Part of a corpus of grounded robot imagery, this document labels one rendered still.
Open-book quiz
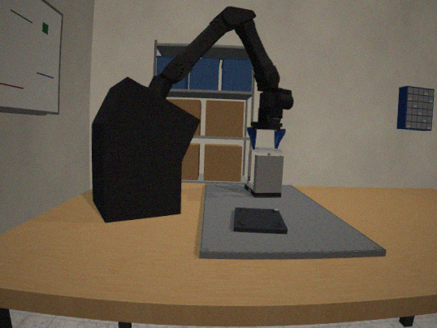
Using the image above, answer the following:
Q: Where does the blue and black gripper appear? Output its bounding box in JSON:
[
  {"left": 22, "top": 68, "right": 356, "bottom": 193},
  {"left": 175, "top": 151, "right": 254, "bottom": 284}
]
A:
[{"left": 247, "top": 122, "right": 286, "bottom": 149}]

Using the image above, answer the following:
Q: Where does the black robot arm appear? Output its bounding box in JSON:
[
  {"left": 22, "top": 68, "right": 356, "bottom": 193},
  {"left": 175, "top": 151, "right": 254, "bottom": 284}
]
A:
[{"left": 146, "top": 6, "right": 293, "bottom": 125}]

